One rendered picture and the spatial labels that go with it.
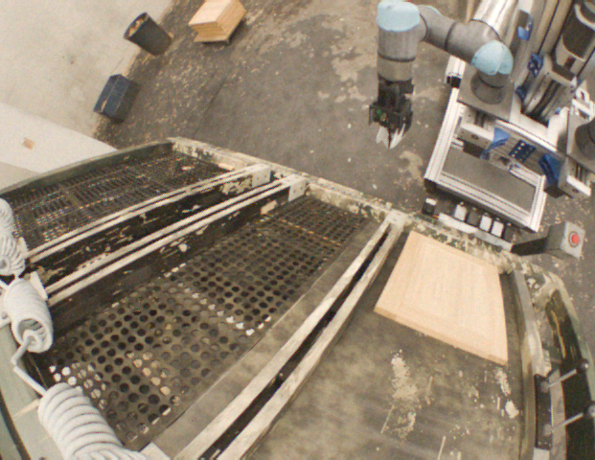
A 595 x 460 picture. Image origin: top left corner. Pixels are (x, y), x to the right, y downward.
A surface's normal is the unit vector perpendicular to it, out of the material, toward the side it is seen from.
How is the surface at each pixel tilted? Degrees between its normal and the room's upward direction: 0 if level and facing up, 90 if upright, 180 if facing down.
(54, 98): 90
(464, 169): 0
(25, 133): 90
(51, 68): 90
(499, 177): 0
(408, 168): 0
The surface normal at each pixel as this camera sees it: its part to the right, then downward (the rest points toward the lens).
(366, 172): -0.36, -0.13
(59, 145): 0.84, 0.40
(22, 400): 0.15, -0.86
